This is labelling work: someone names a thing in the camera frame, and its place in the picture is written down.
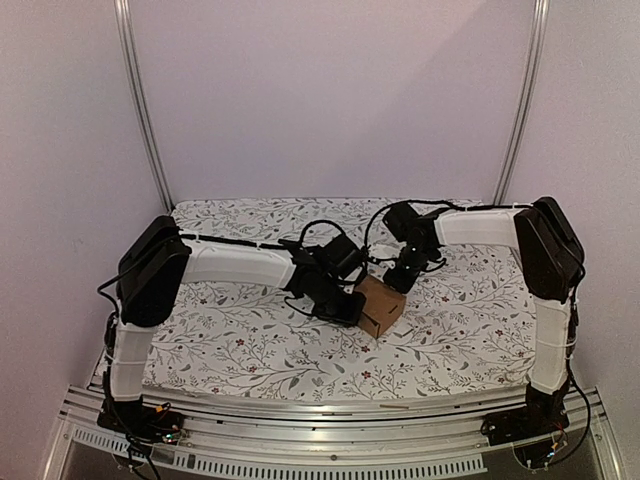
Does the left aluminium corner post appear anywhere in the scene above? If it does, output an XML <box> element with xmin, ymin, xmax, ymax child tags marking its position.
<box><xmin>113</xmin><ymin>0</ymin><xmax>175</xmax><ymax>212</ymax></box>

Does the right aluminium corner post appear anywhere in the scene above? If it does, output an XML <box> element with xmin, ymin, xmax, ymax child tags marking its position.
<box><xmin>492</xmin><ymin>0</ymin><xmax>550</xmax><ymax>204</ymax></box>

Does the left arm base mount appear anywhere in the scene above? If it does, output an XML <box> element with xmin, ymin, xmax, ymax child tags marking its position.
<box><xmin>97</xmin><ymin>394</ymin><xmax>185</xmax><ymax>444</ymax></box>

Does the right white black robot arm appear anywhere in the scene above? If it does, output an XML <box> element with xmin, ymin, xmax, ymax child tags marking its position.
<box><xmin>382</xmin><ymin>197</ymin><xmax>586</xmax><ymax>396</ymax></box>

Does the aluminium front rail frame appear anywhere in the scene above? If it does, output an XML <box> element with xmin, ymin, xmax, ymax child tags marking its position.
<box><xmin>42</xmin><ymin>383</ymin><xmax>626</xmax><ymax>480</ymax></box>

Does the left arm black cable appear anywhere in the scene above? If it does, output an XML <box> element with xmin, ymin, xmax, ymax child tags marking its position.
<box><xmin>297</xmin><ymin>219</ymin><xmax>351</xmax><ymax>251</ymax></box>

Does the brown cardboard box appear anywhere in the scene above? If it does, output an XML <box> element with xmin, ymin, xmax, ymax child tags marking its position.
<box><xmin>354</xmin><ymin>275</ymin><xmax>406</xmax><ymax>339</ymax></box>

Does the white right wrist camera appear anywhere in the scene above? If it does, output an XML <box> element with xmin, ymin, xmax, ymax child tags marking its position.
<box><xmin>368</xmin><ymin>243</ymin><xmax>399</xmax><ymax>263</ymax></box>

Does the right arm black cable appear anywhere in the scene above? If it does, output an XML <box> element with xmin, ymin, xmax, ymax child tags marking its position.
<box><xmin>363</xmin><ymin>198</ymin><xmax>531</xmax><ymax>261</ymax></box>

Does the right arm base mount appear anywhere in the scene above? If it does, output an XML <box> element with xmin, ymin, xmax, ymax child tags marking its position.
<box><xmin>480</xmin><ymin>385</ymin><xmax>569</xmax><ymax>446</ymax></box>

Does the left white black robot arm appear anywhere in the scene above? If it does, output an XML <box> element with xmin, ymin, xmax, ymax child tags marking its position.
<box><xmin>97</xmin><ymin>215</ymin><xmax>366</xmax><ymax>434</ymax></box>

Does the aluminium corner post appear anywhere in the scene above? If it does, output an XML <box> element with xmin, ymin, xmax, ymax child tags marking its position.
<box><xmin>113</xmin><ymin>0</ymin><xmax>175</xmax><ymax>212</ymax></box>
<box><xmin>492</xmin><ymin>0</ymin><xmax>550</xmax><ymax>204</ymax></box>

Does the floral patterned table mat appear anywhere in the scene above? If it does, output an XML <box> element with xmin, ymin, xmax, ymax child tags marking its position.
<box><xmin>97</xmin><ymin>197</ymin><xmax>551</xmax><ymax>402</ymax></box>

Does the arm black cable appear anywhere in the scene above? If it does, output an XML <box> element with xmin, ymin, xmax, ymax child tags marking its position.
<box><xmin>297</xmin><ymin>219</ymin><xmax>351</xmax><ymax>251</ymax></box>
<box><xmin>363</xmin><ymin>198</ymin><xmax>531</xmax><ymax>261</ymax></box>

